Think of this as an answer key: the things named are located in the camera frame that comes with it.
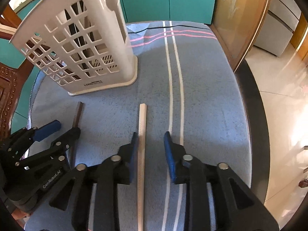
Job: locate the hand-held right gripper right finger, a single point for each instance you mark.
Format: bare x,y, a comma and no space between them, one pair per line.
170,160

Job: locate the blue striped towel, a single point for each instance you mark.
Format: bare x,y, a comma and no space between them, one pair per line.
204,101

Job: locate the carved wooden chair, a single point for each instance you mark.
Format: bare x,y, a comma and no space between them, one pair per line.
7,81

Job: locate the grey cabinets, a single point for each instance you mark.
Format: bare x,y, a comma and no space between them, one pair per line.
276,24

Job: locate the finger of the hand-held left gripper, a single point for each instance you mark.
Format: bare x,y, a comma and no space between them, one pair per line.
48,128
72,134

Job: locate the wooden glass-door cabinet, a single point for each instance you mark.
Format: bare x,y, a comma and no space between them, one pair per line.
240,16

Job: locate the white lattice utensil holder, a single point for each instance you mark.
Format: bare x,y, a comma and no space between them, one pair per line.
120,53

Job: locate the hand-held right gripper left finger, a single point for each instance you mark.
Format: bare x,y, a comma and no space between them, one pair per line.
133,160

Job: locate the dark brown chopstick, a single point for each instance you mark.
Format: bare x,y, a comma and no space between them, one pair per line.
77,118

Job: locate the white chopstick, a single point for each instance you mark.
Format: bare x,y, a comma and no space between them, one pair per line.
142,125

